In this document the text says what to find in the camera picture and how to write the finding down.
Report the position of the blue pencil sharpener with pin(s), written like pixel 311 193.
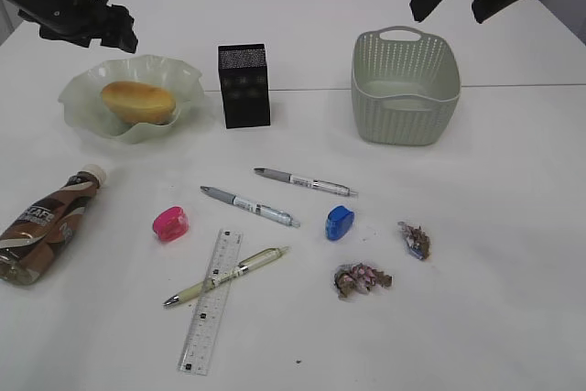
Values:
pixel 338 223

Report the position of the cream coloured pen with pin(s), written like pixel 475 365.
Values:
pixel 212 282

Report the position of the grey blue middle pen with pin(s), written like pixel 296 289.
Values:
pixel 253 207

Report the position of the pink pencil sharpener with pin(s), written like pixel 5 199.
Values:
pixel 171 224

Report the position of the translucent green wavy plate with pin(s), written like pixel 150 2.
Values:
pixel 83 106

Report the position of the sugared bread roll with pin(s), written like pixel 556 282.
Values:
pixel 136 102

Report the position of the transparent plastic ruler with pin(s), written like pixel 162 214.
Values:
pixel 198 347

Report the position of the brown Nescafe coffee bottle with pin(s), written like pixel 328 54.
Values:
pixel 34 240

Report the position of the grey-green plastic basket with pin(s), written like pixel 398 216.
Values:
pixel 405 86

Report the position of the black square pen holder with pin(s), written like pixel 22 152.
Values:
pixel 244 85

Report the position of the grey pen near basket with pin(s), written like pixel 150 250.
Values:
pixel 305 182

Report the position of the pink paper piece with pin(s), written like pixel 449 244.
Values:
pixel 359 278

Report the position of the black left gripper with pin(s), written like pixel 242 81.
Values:
pixel 80 21

